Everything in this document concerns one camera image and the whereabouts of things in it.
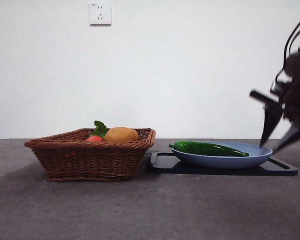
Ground blue round plate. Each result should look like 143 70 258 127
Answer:
171 141 274 170

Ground green pepper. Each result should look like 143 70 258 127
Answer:
168 140 250 158

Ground black rectangular tray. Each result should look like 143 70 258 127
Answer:
147 151 299 177

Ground yellow-brown potato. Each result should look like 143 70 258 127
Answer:
104 126 139 143

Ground orange carrot with green leaves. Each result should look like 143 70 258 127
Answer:
86 120 109 143

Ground brown wicker basket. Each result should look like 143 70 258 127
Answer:
24 128 157 183

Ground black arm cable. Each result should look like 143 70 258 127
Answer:
282 9 300 68

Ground white wall socket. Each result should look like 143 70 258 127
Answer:
89 2 112 27

